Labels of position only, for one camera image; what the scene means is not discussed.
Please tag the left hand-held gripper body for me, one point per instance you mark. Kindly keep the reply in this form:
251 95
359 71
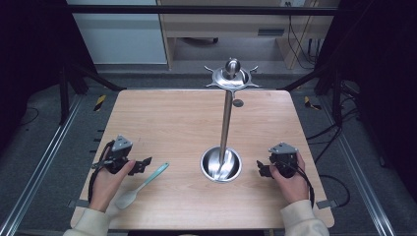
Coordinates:
118 154

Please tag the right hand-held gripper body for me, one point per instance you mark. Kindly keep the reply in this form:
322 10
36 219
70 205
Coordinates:
284 157

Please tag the person's right hand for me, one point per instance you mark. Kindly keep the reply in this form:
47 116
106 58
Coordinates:
291 188

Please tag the person's left hand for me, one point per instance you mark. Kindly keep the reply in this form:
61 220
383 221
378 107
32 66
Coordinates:
108 187

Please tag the steel utensil hanging stand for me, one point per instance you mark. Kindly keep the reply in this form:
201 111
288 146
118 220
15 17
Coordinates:
225 131

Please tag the yellow black striped tape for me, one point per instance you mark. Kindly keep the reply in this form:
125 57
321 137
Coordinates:
310 103
100 102

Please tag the grey table grommet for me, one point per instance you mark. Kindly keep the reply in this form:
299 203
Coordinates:
238 103

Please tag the black metal stand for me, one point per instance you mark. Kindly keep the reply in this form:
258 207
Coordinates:
77 85
324 85

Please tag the white cabinet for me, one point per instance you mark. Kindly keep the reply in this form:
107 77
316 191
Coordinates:
121 36

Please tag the light wooden desk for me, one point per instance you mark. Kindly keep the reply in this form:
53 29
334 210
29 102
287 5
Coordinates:
223 26

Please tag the grey metal table bracket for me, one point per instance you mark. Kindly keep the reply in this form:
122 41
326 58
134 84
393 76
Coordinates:
78 204
327 204

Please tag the aluminium floor rail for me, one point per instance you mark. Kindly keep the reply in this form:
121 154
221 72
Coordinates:
360 170
39 167

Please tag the black frame crossbar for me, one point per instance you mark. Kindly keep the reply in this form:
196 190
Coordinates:
196 10

